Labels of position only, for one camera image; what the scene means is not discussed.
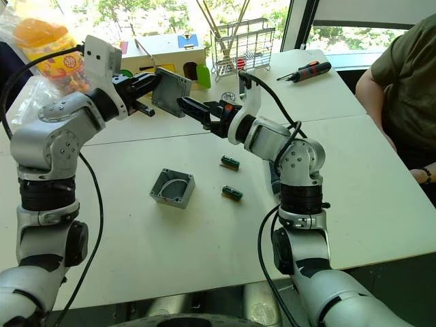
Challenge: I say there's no candy jar with yellow lid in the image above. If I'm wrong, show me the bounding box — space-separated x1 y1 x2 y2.
12 18 92 93

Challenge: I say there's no grey box lid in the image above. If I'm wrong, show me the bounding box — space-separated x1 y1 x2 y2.
151 66 193 119

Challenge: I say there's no grey open-top box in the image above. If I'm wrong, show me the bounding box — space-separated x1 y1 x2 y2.
149 167 196 210

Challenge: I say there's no metal wire rack basket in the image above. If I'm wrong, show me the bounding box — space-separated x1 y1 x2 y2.
210 18 277 83

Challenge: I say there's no green screw holder strip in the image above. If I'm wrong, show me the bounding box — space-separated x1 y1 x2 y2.
219 154 241 172
221 185 244 202

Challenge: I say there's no black red electric screwdriver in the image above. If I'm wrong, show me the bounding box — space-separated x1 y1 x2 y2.
276 61 332 83

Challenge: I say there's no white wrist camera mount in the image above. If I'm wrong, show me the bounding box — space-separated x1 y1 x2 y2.
227 72 264 144
82 34 131 121

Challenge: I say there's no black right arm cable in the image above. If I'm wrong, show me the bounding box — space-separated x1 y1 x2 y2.
238 69 309 327

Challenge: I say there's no black window frame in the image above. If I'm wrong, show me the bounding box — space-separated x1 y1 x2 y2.
280 0 436 55

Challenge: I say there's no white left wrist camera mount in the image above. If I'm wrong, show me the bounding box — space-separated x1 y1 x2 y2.
82 34 131 121

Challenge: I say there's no person's green shirt torso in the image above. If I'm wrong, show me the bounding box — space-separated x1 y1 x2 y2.
370 12 436 171

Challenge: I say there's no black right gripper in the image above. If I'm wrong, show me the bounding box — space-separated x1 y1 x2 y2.
176 96 244 139

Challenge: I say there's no green arch-shaped flap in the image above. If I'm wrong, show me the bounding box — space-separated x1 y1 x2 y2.
195 63 213 91

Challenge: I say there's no wooden activity box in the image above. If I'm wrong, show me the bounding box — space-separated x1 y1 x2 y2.
119 33 207 92

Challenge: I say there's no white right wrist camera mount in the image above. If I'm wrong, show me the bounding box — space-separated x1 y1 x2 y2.
227 72 264 144

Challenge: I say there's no wooden stick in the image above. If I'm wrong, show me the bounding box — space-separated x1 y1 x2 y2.
196 0 231 56
221 0 251 59
203 0 228 52

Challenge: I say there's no clear plastic bag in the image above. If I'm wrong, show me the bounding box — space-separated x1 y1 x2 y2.
0 0 69 45

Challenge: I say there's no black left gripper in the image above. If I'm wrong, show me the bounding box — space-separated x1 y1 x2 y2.
111 72 164 118

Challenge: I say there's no bent metal wire handle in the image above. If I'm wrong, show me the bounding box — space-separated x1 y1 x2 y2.
134 37 157 68

